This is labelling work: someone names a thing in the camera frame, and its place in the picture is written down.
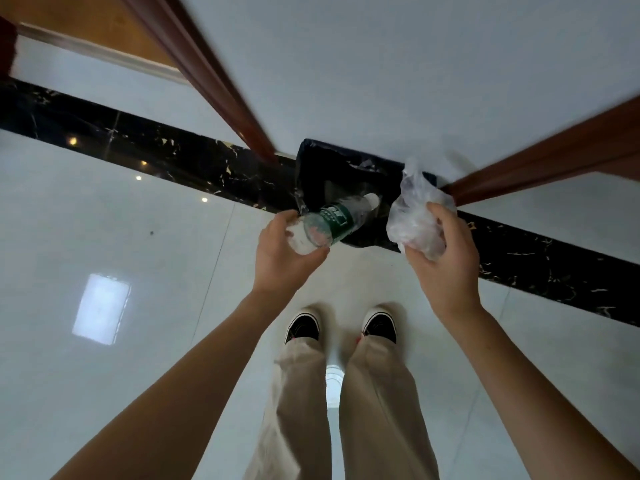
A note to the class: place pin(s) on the dark red wooden door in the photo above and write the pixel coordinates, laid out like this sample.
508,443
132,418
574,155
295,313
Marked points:
550,154

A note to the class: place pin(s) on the clear plastic bag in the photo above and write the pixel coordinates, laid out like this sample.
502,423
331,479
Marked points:
415,214

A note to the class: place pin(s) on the person's left hand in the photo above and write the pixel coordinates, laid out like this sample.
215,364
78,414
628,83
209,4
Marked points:
280,264

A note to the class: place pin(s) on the person's right forearm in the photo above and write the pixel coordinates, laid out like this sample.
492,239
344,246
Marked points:
530,389

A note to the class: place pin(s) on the clear plastic water bottle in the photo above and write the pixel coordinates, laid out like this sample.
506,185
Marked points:
337,219

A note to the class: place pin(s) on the beige trousers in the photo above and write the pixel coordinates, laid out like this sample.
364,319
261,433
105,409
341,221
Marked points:
380,409

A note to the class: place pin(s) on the black and white shoe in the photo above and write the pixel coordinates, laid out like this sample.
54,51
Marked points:
380,325
303,327

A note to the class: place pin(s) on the black green trash bin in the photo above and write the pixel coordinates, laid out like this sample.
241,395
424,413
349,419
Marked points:
330,169

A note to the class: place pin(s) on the dark red door frame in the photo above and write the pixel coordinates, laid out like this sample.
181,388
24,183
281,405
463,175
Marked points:
200,59

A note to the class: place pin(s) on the person's right hand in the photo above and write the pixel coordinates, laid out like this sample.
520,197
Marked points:
455,274

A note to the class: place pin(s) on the person's left forearm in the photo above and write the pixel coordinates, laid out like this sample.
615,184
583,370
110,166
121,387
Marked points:
185,389

